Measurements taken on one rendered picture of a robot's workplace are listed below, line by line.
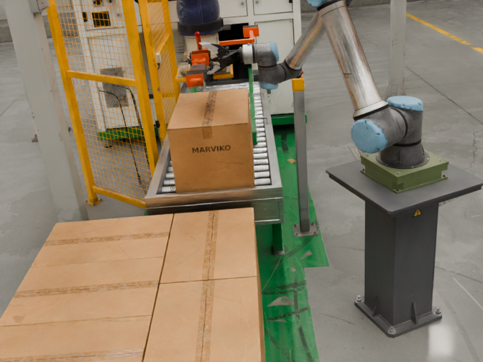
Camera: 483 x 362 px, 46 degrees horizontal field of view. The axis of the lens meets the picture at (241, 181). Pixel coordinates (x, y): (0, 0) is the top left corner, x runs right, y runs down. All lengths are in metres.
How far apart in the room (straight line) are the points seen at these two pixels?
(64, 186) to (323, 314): 1.83
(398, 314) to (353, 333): 0.23
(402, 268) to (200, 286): 0.95
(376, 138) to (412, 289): 0.85
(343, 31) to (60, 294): 1.55
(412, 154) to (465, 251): 1.15
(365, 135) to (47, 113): 2.04
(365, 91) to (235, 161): 0.83
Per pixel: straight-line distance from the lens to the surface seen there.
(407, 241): 2.69
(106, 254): 2.66
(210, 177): 2.91
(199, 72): 2.43
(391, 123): 2.38
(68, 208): 3.90
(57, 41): 4.07
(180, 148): 2.86
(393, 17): 5.67
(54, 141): 3.72
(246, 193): 2.90
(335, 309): 3.05
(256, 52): 2.73
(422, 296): 2.93
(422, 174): 2.55
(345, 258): 3.42
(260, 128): 3.87
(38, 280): 2.61
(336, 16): 2.38
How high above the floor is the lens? 1.88
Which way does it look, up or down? 25 degrees down
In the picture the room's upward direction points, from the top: 6 degrees counter-clockwise
